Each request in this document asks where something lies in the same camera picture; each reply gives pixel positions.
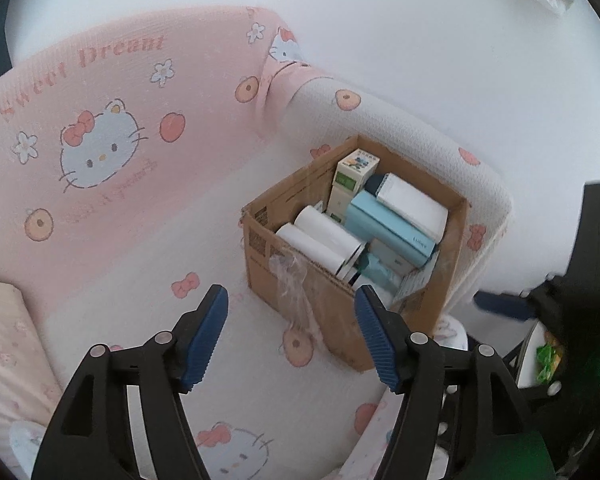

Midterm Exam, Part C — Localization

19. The teal small box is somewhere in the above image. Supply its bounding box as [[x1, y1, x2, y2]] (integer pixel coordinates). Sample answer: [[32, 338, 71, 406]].
[[355, 252, 401, 294]]

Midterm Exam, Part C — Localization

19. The light blue book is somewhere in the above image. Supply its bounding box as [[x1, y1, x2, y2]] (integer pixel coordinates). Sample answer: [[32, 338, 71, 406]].
[[344, 191, 436, 268]]

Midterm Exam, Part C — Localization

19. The pink Hello Kitty sofa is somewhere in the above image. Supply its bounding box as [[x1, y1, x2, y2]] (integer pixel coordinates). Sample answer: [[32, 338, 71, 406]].
[[0, 6, 513, 479]]

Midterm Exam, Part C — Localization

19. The white paper roll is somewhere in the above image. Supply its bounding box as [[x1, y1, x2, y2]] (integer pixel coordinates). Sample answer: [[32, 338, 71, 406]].
[[276, 223, 338, 268], [294, 206, 365, 278]]

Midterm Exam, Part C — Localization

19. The green white carton box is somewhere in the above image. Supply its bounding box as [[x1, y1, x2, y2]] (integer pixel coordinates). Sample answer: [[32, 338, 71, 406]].
[[326, 148, 380, 223]]

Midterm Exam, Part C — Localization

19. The white spiral notebook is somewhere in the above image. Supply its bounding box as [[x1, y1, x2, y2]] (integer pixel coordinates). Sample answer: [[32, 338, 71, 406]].
[[375, 174, 449, 244]]

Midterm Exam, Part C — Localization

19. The pale pink printed pillow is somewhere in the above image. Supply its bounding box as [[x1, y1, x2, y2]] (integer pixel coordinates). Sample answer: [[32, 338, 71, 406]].
[[0, 277, 64, 436]]

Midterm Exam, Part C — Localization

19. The dark blue round object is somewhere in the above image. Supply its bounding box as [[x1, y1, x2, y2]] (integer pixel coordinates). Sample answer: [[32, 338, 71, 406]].
[[364, 174, 387, 196]]

